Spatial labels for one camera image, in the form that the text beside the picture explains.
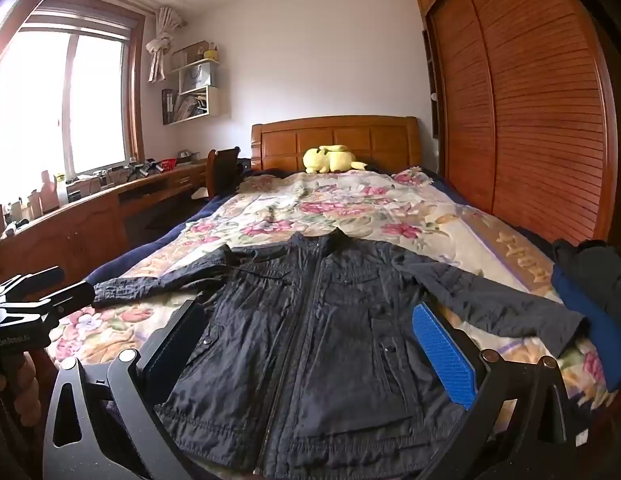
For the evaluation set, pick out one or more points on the metal bowl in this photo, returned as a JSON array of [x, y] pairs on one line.
[[184, 154]]

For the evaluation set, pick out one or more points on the wooden bed headboard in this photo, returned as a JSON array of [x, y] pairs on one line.
[[340, 135]]

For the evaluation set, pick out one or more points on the floral blanket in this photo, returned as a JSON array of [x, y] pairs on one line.
[[370, 205]]

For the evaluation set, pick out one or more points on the blue garment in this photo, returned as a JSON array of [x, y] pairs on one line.
[[600, 340]]

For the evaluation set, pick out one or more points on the dark fleece garment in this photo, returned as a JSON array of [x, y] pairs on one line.
[[590, 265]]

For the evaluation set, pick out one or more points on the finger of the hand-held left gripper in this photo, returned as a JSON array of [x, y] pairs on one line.
[[30, 282], [70, 300]]

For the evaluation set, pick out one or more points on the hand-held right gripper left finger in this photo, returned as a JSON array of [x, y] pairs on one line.
[[173, 345]]

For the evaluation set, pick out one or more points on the beige carton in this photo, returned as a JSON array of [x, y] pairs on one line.
[[48, 192]]

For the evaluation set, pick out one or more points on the wooden desk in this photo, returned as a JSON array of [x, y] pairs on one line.
[[85, 235]]

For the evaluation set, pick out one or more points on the yellow plush toy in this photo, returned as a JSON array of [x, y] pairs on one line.
[[325, 160]]

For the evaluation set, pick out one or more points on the wooden slatted wardrobe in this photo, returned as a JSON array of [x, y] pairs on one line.
[[530, 110]]

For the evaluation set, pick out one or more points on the person's left hand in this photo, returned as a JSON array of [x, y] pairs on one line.
[[26, 380]]

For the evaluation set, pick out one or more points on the tied beige curtain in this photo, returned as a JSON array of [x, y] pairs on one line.
[[158, 50]]

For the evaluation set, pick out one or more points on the white paper bag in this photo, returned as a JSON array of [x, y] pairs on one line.
[[198, 75]]

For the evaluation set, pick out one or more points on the dark wooden chair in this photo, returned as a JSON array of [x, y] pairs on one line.
[[223, 170]]

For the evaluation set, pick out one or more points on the white wall shelf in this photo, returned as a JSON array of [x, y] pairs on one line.
[[214, 102]]

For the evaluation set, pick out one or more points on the red basket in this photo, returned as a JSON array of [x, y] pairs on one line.
[[168, 164]]

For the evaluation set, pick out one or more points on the wood framed window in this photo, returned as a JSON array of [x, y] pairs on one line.
[[95, 100]]

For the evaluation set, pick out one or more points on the black zip jacket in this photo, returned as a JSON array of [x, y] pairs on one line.
[[310, 335]]

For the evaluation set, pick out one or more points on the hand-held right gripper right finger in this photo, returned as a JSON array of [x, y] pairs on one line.
[[443, 355]]

